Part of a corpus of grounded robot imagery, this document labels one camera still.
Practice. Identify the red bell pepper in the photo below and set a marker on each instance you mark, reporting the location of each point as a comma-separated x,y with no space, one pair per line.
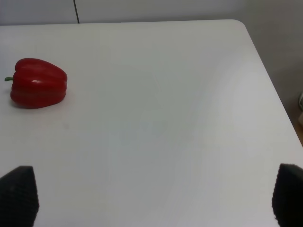
37,83

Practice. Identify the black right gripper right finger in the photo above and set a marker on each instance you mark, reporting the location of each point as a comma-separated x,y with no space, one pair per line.
287,200

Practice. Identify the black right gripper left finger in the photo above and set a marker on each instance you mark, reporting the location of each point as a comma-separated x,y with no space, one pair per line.
19,203

